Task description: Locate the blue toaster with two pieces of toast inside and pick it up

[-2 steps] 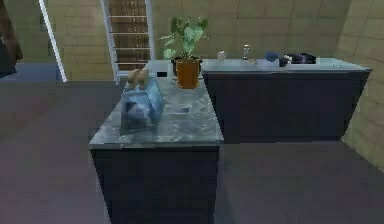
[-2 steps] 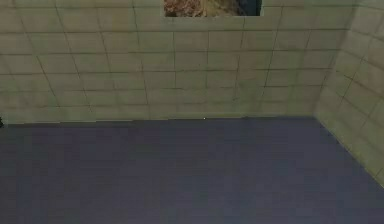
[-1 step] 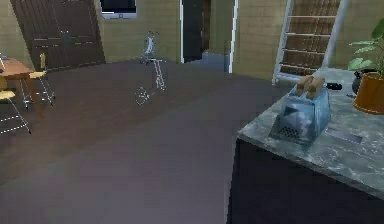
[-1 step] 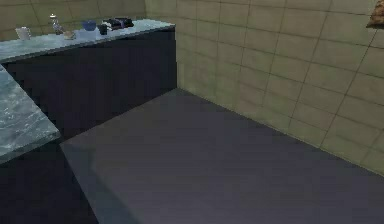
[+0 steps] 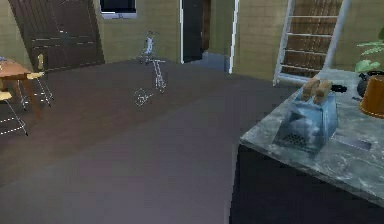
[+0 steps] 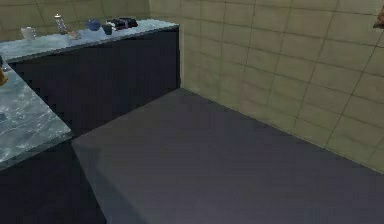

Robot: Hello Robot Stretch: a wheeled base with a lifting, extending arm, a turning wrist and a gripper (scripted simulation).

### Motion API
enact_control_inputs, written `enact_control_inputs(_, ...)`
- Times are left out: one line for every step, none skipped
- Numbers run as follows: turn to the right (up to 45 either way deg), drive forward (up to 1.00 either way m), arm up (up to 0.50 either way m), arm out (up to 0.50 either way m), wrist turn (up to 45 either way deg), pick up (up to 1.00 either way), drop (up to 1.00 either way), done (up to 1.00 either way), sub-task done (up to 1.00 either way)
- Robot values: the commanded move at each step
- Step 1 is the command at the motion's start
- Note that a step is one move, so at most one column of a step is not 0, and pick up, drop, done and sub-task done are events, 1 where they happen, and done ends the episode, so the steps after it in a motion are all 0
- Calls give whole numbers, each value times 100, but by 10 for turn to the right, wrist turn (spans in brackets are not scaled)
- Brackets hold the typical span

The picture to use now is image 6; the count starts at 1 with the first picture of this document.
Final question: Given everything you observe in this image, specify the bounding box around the black toaster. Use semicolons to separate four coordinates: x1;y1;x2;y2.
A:
106;17;139;31

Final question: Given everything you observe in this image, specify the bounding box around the dark marble-top kitchen counter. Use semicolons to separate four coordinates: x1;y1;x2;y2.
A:
0;18;182;224

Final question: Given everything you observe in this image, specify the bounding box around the blue bowl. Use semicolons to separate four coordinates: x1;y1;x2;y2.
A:
86;19;102;32

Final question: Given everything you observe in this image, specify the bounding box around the white mug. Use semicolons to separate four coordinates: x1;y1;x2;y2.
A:
20;26;37;42

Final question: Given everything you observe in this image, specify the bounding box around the orange brown object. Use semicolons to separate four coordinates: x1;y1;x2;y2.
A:
0;64;9;87

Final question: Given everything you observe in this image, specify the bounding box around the brown wall object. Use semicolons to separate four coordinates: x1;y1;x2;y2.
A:
372;4;384;30

